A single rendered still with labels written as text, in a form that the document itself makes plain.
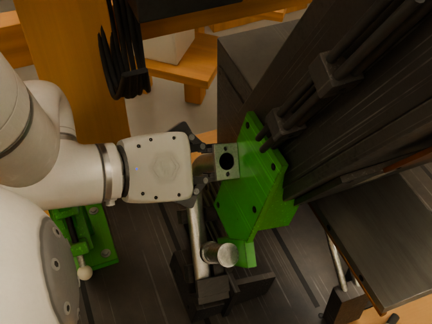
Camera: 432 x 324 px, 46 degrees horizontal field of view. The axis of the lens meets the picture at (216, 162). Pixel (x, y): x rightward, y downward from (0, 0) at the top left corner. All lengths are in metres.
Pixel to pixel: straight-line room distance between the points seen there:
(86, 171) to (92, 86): 0.31
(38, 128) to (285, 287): 0.64
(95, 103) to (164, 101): 1.71
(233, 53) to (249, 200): 0.28
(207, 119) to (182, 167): 1.85
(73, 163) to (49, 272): 0.45
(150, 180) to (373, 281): 0.35
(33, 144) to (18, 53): 0.54
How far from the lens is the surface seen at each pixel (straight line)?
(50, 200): 0.69
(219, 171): 0.77
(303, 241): 1.06
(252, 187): 0.75
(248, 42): 0.94
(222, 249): 0.80
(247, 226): 0.78
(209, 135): 1.26
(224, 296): 0.91
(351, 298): 0.89
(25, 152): 0.48
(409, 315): 1.03
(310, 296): 1.00
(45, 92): 0.62
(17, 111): 0.43
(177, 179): 0.73
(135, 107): 2.68
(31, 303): 0.23
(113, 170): 0.69
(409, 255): 0.81
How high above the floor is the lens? 1.78
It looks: 48 degrees down
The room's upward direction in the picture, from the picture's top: straight up
